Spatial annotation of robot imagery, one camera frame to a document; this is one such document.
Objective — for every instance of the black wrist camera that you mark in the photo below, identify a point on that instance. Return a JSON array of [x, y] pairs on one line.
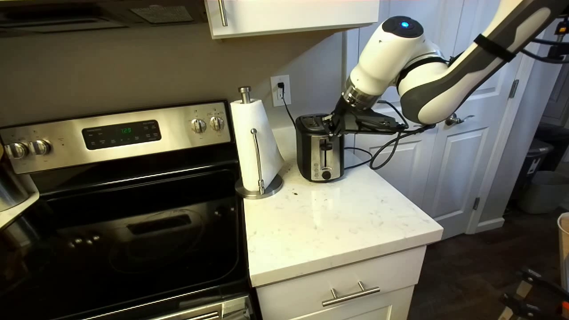
[[378, 121]]

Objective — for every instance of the dark range hood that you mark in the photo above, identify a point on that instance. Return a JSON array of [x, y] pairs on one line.
[[89, 14]]

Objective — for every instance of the white wall outlet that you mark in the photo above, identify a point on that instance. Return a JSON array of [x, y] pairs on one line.
[[281, 89]]

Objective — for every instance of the white panelled door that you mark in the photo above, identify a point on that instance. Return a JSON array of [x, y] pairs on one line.
[[455, 171]]

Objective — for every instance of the stainless steel electric stove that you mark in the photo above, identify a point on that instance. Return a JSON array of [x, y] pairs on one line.
[[117, 224]]

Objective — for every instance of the black folding stand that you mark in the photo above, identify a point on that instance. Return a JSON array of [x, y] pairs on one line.
[[533, 295]]

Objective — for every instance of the white lower cabinet drawer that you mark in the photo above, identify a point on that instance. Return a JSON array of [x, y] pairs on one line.
[[343, 285]]

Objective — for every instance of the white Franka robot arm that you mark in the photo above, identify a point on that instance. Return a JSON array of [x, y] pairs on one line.
[[437, 71]]

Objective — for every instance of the black stove display panel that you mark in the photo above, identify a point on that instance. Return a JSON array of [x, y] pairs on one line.
[[121, 133]]

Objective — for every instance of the white paper towel roll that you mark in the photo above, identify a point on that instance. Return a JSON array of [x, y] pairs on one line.
[[254, 142]]

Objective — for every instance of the grey trash bin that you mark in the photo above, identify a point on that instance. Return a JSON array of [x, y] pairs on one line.
[[542, 178]]

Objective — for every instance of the black toaster lever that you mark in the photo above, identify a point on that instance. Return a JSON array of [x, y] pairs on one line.
[[325, 146]]

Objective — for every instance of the white upper cabinet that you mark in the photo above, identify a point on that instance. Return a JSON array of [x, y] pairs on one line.
[[290, 14]]

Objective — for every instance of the white plastic container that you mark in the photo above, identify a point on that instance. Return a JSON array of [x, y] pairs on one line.
[[563, 249]]

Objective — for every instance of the silver stove knob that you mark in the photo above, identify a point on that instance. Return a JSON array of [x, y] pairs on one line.
[[197, 125], [215, 123], [41, 146], [18, 149]]

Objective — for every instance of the silver paper towel holder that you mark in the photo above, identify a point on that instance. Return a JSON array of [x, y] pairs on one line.
[[258, 178]]

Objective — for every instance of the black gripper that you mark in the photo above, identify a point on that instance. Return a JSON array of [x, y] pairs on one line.
[[343, 109]]

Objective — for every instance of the black and silver toaster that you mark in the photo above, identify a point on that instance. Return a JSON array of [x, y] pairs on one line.
[[309, 153]]

